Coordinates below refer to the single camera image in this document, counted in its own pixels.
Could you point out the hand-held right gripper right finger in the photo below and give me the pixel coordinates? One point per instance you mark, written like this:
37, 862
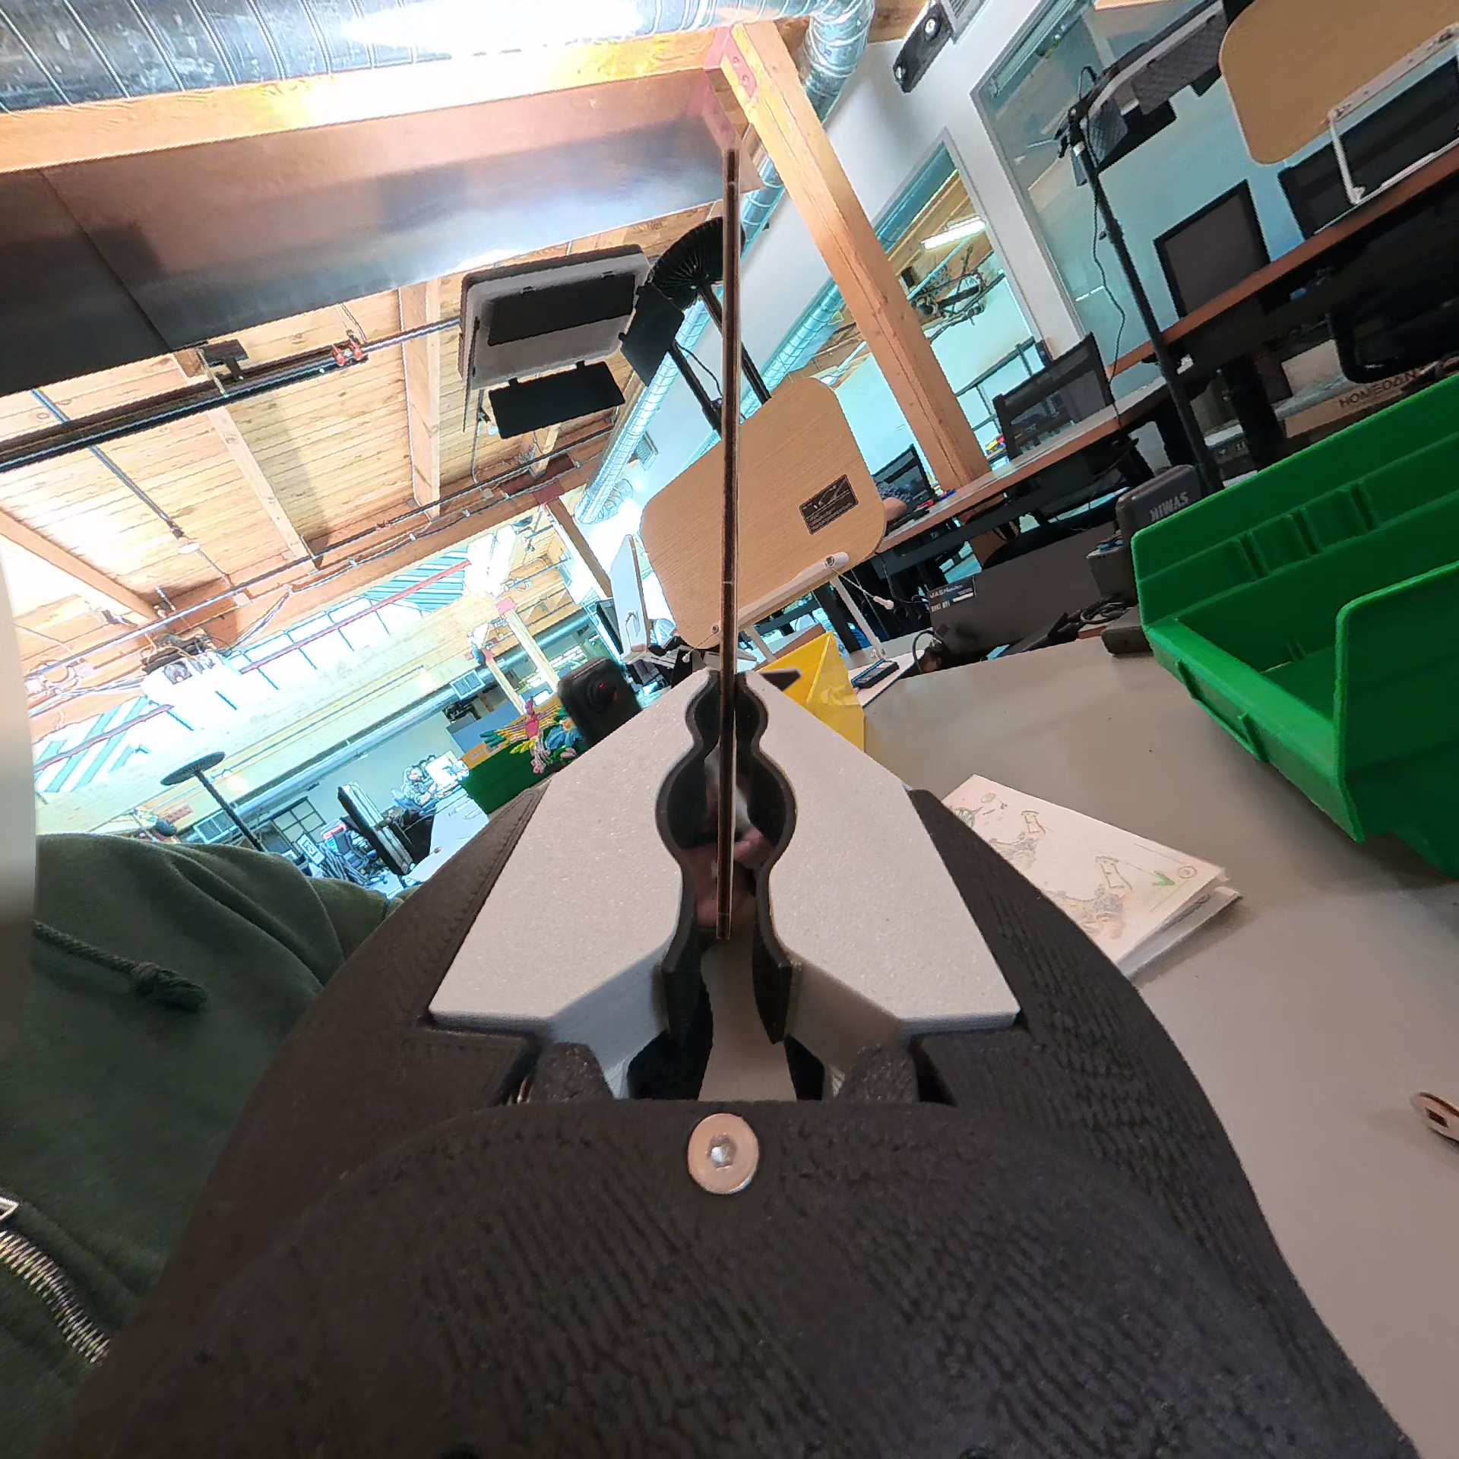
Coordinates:
877, 890

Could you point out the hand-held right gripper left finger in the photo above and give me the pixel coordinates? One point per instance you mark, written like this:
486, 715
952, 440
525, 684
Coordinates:
570, 890

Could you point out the laser-cut wooden puzzle sheet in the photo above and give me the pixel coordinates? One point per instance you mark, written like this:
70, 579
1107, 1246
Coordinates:
726, 456

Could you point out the brown-topped background desk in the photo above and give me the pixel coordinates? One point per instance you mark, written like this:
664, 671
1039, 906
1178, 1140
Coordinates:
1310, 258
1025, 479

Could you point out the grey desk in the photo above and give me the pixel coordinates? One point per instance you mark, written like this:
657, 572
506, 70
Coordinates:
1310, 1003

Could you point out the person's left hand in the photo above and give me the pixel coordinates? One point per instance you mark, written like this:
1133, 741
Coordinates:
750, 868

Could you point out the colourful bird toy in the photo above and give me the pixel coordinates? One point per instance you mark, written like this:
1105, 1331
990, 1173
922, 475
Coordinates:
530, 736

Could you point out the white instruction booklet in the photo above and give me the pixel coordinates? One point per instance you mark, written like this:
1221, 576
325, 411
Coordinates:
1082, 868

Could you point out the yellow plastic bin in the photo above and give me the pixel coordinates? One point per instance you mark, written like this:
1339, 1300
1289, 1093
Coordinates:
827, 685

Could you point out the black flat case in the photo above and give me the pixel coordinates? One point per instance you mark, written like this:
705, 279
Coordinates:
1002, 605

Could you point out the small black device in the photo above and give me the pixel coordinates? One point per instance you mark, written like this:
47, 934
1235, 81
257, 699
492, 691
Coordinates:
1122, 633

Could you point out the tan chair back with label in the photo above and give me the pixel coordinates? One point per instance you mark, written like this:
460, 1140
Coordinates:
797, 536

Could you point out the black floor lamp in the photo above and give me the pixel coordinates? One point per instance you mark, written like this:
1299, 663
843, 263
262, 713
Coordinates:
205, 770

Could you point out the green plastic bin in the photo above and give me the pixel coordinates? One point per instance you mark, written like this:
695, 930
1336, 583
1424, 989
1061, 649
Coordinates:
1254, 661

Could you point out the person's green hoodie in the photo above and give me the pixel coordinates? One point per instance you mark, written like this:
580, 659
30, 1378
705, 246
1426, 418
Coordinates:
137, 1083

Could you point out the dark grey box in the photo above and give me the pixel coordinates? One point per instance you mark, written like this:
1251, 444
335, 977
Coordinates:
1160, 503

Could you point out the grey light panel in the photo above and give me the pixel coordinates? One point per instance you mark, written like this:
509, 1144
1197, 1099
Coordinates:
547, 308

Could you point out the small wooden puzzle piece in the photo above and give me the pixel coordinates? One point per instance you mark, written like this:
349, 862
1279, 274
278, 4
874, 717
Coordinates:
1433, 1114

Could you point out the round black lamp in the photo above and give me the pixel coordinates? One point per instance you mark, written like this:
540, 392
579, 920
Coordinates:
684, 268

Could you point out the black tripod stand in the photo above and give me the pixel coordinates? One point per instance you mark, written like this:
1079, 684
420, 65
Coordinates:
1127, 251

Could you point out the black computer monitor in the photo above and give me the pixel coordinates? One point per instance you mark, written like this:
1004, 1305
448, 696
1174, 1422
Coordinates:
1214, 246

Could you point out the black 360 camera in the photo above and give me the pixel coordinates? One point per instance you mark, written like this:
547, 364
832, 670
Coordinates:
587, 696

